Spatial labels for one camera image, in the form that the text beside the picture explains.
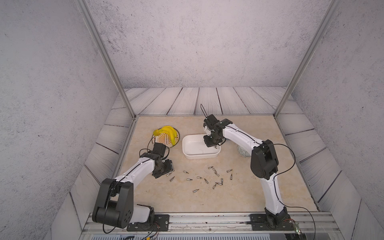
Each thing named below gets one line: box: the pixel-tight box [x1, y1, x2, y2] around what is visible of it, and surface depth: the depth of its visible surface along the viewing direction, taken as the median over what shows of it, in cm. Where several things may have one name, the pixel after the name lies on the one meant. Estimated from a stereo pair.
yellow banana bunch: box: [153, 126, 177, 146], surface depth 108 cm
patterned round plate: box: [151, 128, 180, 149], surface depth 107 cm
